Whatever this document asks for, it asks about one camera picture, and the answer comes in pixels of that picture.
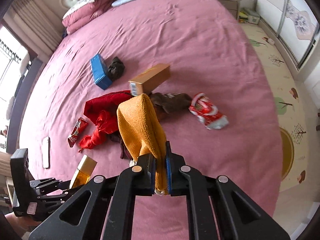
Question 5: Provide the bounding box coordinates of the red fabric zipper pouch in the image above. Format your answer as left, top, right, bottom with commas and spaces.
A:
79, 90, 133, 152

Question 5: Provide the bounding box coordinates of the dark rolled sock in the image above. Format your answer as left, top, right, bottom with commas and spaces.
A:
107, 57, 125, 82

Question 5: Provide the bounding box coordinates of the folded pink quilt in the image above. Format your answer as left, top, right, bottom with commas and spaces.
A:
62, 0, 114, 35

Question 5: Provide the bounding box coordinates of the gold amber box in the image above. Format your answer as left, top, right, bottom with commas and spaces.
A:
69, 155, 97, 189

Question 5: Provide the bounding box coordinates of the blue cardboard box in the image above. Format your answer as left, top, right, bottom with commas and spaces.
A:
91, 54, 112, 90

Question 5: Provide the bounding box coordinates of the dark brown patterned sock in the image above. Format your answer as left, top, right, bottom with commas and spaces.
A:
150, 93, 192, 114

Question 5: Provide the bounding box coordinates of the person's left hand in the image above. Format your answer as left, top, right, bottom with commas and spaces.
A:
5, 212, 41, 237

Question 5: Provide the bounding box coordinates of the red white snack wrapper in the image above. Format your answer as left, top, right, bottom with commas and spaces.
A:
189, 93, 229, 130

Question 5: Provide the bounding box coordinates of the sliding wardrobe door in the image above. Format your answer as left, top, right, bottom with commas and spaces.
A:
255, 0, 319, 69

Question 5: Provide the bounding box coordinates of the mustard yellow knitted cloth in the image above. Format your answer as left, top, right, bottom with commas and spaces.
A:
117, 94, 168, 194

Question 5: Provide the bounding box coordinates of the cartoon tree play mat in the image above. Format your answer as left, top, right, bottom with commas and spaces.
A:
240, 23, 309, 191

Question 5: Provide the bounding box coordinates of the yellow trash bin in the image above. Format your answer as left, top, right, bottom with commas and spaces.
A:
280, 128, 295, 180

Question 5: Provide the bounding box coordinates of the red candy bar wrapper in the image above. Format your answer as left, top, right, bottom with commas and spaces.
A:
67, 117, 88, 148

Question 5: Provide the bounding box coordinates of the long brown cardboard box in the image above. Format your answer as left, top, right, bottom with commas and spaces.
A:
129, 63, 170, 96

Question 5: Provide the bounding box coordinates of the beige window curtain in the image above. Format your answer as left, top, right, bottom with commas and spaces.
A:
3, 0, 63, 63

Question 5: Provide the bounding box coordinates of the pink bed sheet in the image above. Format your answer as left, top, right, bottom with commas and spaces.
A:
18, 0, 283, 240

